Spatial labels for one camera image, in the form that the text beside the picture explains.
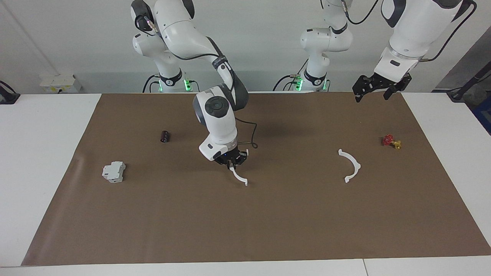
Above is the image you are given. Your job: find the white half-ring pipe clamp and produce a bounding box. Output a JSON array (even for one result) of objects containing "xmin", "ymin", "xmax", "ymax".
[
  {"xmin": 338, "ymin": 149, "xmax": 361, "ymax": 183},
  {"xmin": 229, "ymin": 149, "xmax": 250, "ymax": 187}
]

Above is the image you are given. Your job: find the brown paper mat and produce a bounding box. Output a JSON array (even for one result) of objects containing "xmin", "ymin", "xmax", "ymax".
[{"xmin": 21, "ymin": 92, "xmax": 491, "ymax": 266}]

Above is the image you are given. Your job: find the black stand base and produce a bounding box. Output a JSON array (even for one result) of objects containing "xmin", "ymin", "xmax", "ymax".
[{"xmin": 447, "ymin": 73, "xmax": 491, "ymax": 102}]

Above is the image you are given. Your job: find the blue crate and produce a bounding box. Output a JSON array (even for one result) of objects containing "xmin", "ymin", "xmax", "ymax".
[{"xmin": 472, "ymin": 96, "xmax": 491, "ymax": 135}]

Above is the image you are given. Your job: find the white circuit breaker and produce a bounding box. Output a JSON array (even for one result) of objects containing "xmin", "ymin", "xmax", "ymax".
[{"xmin": 102, "ymin": 161, "xmax": 126, "ymax": 184}]

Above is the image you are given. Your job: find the black table clamp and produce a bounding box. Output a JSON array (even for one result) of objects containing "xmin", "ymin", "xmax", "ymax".
[{"xmin": 0, "ymin": 80, "xmax": 20, "ymax": 105}]

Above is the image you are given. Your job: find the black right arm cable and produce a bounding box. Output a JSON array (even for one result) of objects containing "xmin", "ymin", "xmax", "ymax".
[{"xmin": 138, "ymin": 15, "xmax": 258, "ymax": 150}]

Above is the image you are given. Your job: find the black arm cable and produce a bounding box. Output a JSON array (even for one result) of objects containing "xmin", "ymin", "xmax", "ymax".
[
  {"xmin": 138, "ymin": 15, "xmax": 258, "ymax": 150},
  {"xmin": 420, "ymin": 0, "xmax": 478, "ymax": 62}
]

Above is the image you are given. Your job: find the red-handled brass valve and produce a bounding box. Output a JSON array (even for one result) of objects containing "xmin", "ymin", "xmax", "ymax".
[{"xmin": 382, "ymin": 134, "xmax": 402, "ymax": 150}]

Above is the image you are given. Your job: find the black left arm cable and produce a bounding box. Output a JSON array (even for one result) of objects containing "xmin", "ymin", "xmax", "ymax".
[{"xmin": 420, "ymin": 0, "xmax": 478, "ymax": 62}]

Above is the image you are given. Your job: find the black base cable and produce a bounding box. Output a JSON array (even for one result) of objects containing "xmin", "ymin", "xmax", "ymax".
[
  {"xmin": 143, "ymin": 74, "xmax": 161, "ymax": 93},
  {"xmin": 273, "ymin": 57, "xmax": 309, "ymax": 92}
]

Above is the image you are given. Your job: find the white wall socket box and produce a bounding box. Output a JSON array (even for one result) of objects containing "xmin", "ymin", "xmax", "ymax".
[{"xmin": 40, "ymin": 74, "xmax": 82, "ymax": 93}]

